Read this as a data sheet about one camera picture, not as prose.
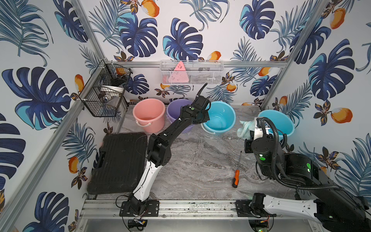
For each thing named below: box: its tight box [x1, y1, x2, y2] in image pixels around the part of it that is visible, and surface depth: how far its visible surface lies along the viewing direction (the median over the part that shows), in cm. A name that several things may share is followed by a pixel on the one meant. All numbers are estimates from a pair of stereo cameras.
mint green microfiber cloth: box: [236, 117, 256, 140], surface depth 57 cm
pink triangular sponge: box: [168, 60, 189, 83], surface depth 92 cm
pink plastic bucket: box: [132, 98, 166, 134], surface depth 99 cm
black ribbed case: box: [86, 132, 149, 195], surface depth 83 cm
